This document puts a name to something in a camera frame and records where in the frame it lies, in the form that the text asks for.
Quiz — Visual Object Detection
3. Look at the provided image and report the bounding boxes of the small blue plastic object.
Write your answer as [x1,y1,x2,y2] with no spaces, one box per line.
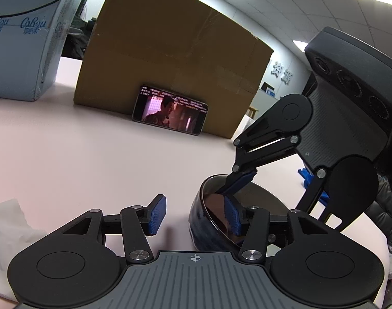
[297,167,329,205]

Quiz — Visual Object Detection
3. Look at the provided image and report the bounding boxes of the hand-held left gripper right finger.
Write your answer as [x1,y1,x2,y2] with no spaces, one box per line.
[223,196,332,261]

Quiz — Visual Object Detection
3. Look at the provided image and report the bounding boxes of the crumpled white tissue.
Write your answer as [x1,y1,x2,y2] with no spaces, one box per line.
[0,199,48,300]

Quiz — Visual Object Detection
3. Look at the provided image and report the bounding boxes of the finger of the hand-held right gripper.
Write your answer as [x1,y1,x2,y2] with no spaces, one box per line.
[297,167,343,232]
[221,111,302,198]

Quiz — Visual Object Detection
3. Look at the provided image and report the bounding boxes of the silver wall sign letters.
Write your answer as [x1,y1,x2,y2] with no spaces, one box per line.
[270,61,291,86]

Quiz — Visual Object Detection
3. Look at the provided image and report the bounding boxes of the large brown cardboard box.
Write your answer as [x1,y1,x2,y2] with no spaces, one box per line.
[74,0,274,140]

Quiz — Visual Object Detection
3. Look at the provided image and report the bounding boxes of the dark glazed bowl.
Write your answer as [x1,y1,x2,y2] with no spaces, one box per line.
[189,174,288,252]

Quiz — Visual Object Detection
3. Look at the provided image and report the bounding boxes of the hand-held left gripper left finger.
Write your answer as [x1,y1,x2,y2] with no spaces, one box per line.
[62,194,167,264]

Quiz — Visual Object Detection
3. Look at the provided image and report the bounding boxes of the black leather chair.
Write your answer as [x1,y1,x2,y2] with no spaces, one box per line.
[371,154,392,248]

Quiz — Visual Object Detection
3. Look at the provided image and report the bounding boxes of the black smartphone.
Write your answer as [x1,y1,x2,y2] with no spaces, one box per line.
[132,84,209,136]

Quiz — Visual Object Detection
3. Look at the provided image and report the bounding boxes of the light blue tissue package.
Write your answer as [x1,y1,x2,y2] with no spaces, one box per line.
[0,0,89,102]

